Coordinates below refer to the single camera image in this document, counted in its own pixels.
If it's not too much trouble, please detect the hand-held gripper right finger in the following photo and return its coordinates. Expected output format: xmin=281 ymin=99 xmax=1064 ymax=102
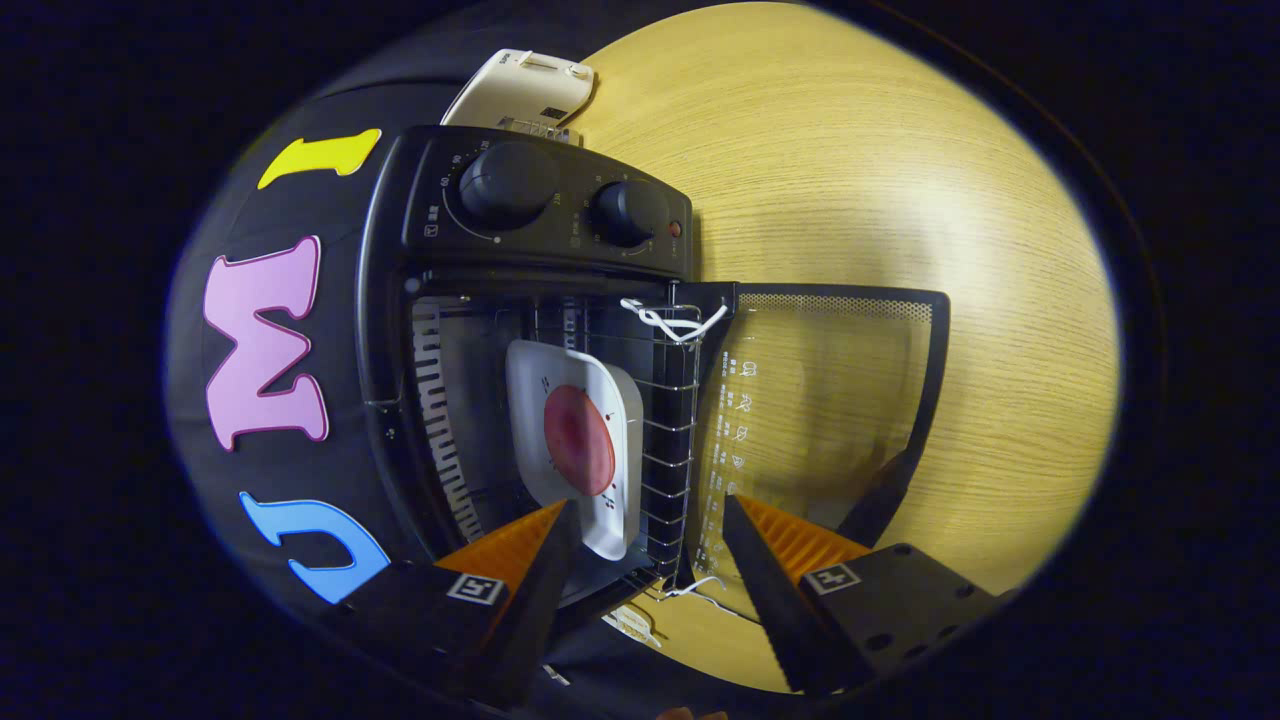
xmin=722 ymin=493 xmax=1001 ymax=698

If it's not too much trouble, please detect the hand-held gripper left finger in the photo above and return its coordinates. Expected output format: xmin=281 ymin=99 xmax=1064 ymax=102
xmin=320 ymin=498 xmax=581 ymax=711

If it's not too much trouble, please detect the white square plate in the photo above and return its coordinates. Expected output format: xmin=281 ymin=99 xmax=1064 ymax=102
xmin=505 ymin=340 xmax=644 ymax=561

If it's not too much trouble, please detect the pink ham slice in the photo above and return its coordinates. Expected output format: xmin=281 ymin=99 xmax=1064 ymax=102
xmin=543 ymin=385 xmax=617 ymax=498

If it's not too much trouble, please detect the black toaster oven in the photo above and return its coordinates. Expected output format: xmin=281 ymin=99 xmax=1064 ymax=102
xmin=355 ymin=125 xmax=951 ymax=621

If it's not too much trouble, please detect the white pop-up toaster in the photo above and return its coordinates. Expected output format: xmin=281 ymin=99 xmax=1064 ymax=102
xmin=440 ymin=48 xmax=597 ymax=136

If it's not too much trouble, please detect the leaf-print paper packet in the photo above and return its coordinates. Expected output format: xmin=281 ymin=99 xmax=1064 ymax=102
xmin=603 ymin=603 xmax=663 ymax=649

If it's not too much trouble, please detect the white cord tie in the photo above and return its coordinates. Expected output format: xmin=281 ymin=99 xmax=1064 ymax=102
xmin=620 ymin=297 xmax=729 ymax=346
xmin=660 ymin=575 xmax=736 ymax=611

